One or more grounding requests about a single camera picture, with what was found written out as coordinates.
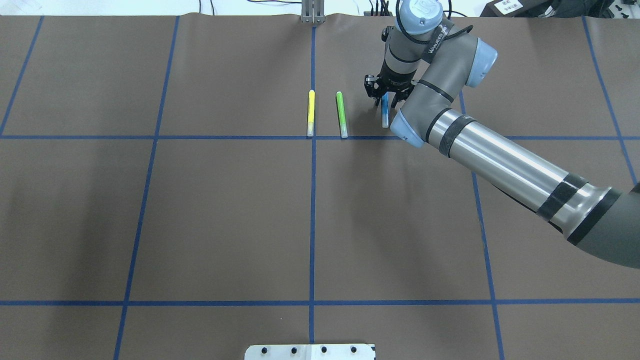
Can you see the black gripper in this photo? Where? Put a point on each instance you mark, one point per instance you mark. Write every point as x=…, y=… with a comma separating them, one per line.
x=396, y=81

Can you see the blue marker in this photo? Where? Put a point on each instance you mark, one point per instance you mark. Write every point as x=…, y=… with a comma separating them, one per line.
x=385, y=112

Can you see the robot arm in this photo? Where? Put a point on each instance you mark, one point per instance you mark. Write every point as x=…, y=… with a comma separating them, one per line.
x=428, y=60

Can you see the green marker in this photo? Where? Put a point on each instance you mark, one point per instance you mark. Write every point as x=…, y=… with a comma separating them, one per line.
x=341, y=114

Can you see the yellow marker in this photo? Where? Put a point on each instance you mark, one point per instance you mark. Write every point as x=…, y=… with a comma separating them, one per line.
x=311, y=108

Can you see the brown paper table mat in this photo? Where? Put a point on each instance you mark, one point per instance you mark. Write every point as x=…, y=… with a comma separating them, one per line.
x=160, y=200

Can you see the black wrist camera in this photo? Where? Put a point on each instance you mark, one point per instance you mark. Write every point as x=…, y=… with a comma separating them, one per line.
x=371, y=86

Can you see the aluminium frame post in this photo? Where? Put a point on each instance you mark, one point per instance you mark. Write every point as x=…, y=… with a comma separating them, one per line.
x=313, y=11

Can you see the white camera pole stand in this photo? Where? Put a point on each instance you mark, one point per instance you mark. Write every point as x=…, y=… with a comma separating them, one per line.
x=327, y=351

